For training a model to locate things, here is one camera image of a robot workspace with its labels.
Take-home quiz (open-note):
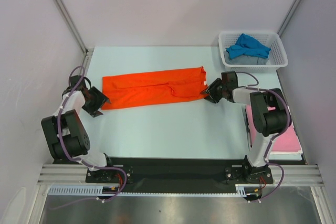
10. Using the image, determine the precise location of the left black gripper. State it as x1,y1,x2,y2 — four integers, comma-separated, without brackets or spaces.
82,87,110,118

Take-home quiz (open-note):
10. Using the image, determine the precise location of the orange t shirt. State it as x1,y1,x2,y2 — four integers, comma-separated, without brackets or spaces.
102,67,207,110

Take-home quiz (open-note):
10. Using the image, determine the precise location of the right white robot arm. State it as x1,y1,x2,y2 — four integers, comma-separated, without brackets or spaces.
201,71,291,184

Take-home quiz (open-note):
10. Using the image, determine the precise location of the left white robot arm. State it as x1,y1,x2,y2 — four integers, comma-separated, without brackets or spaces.
41,75,116,182

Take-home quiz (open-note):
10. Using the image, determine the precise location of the grey t shirt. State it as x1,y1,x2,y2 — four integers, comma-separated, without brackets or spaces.
224,54,269,66

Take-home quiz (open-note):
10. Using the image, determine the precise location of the blue t shirt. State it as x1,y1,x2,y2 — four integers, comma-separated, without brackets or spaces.
226,34,271,59

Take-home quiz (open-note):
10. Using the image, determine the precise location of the white plastic basket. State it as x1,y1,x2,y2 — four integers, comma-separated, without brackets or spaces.
218,30,288,73

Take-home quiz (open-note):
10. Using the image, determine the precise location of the white folded t shirt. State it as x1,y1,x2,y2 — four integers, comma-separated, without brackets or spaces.
269,151,302,161

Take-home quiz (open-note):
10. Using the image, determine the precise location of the pink folded t shirt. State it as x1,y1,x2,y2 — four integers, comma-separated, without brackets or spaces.
245,105,303,153

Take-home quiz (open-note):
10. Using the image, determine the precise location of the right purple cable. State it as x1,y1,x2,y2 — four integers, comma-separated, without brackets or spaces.
236,71,292,201

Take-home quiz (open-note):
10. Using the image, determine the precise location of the purple cable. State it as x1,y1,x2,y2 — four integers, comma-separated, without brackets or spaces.
236,71,292,201
49,66,129,210

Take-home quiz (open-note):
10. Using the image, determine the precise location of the left corner aluminium post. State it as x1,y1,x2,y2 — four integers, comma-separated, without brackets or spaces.
39,0,91,56

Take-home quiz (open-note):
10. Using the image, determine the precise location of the corner aluminium post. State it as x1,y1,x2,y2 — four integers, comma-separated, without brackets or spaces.
39,0,91,56
277,0,303,37

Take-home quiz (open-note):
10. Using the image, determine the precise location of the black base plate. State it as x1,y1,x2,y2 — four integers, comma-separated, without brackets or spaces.
52,156,307,194

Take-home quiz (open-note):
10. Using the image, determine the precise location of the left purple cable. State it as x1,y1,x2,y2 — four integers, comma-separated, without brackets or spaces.
49,66,129,210

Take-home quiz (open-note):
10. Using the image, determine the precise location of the white cable duct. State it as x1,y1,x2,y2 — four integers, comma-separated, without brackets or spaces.
47,183,263,198

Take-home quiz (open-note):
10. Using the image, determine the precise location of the right corner aluminium post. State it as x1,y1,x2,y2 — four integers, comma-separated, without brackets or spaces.
277,0,303,37

